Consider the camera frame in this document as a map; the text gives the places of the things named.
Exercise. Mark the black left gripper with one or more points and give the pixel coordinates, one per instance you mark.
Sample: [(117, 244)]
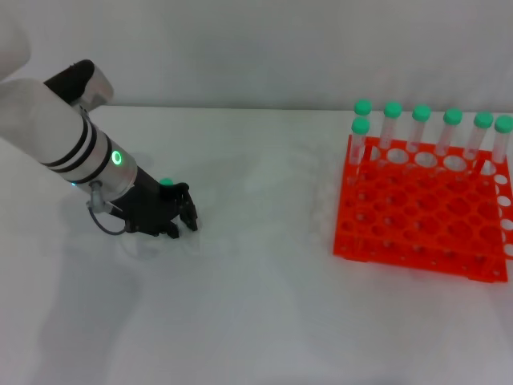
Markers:
[(140, 204)]

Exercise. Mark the clear test tube green cap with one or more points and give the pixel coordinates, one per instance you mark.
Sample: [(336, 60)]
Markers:
[(166, 182), (483, 119), (393, 109), (453, 116), (421, 113), (362, 106), (360, 126), (503, 123)]

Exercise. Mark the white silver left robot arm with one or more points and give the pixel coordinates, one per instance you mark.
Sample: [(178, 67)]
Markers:
[(60, 132)]

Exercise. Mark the orange test tube rack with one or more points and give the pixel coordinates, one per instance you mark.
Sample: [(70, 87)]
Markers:
[(421, 224)]

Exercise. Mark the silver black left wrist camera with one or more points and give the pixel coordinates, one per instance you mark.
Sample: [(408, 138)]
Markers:
[(86, 86)]

